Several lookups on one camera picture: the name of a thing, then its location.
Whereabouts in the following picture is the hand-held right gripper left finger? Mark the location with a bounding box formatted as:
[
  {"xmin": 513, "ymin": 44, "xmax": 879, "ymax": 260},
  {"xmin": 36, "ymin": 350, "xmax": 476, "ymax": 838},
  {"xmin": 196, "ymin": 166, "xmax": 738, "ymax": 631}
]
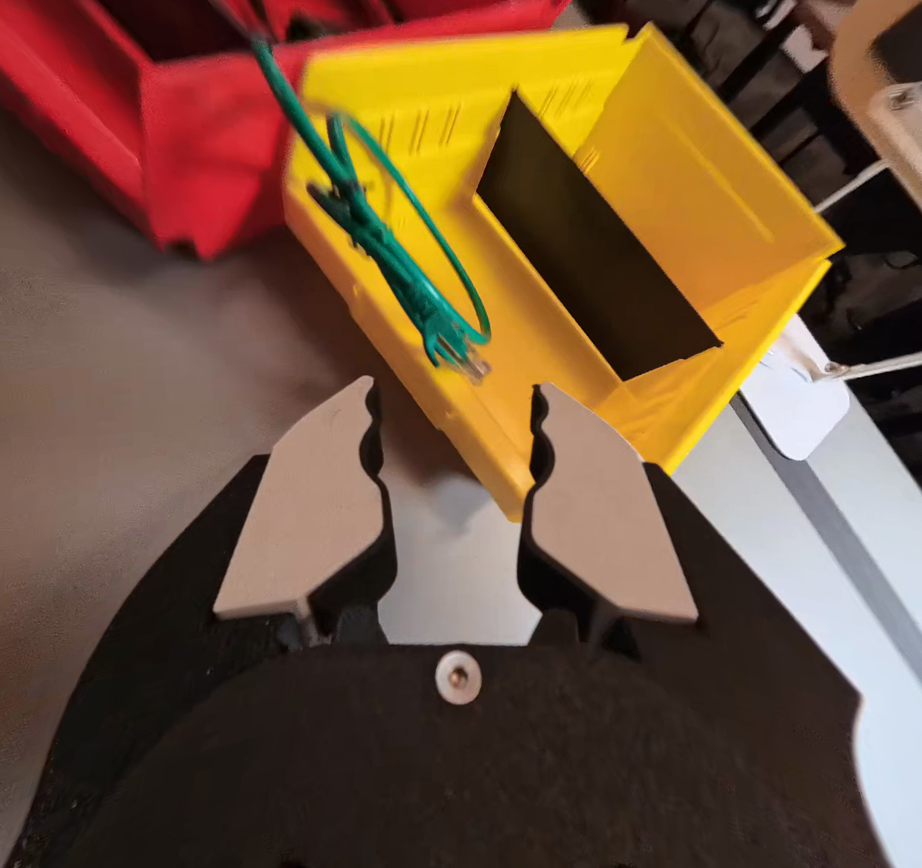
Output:
[{"xmin": 211, "ymin": 375, "xmax": 399, "ymax": 635}]

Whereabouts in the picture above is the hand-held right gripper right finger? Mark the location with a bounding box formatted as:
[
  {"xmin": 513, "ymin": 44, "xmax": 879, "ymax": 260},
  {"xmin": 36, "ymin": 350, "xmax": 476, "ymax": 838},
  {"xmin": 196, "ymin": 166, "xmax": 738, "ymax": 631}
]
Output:
[{"xmin": 516, "ymin": 380, "xmax": 700, "ymax": 635}]

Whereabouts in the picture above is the green ethernet cable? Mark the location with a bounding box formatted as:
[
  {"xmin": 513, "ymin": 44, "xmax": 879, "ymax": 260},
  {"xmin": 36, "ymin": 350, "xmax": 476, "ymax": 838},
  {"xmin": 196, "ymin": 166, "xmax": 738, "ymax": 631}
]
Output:
[{"xmin": 248, "ymin": 36, "xmax": 494, "ymax": 388}]

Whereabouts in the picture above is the yellow plastic bin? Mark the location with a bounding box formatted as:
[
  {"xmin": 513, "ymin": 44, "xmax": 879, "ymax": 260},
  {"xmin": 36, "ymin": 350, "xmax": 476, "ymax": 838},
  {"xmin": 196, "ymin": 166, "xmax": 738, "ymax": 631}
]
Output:
[{"xmin": 282, "ymin": 22, "xmax": 845, "ymax": 523}]

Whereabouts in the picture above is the red plastic bin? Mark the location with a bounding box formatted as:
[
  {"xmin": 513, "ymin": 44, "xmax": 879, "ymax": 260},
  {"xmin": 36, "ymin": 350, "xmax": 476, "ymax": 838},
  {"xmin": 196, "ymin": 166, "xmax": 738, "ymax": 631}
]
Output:
[{"xmin": 0, "ymin": 0, "xmax": 579, "ymax": 262}]

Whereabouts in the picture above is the white tablet stand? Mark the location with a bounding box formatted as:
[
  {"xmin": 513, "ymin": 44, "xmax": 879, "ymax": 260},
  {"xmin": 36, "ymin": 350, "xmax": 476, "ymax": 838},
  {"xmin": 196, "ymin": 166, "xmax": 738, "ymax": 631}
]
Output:
[{"xmin": 740, "ymin": 0, "xmax": 922, "ymax": 462}]

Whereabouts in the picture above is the black bin divider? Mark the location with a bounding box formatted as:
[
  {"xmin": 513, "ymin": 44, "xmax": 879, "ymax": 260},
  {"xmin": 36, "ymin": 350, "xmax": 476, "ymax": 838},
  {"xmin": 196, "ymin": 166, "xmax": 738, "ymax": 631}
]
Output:
[{"xmin": 477, "ymin": 90, "xmax": 723, "ymax": 383}]

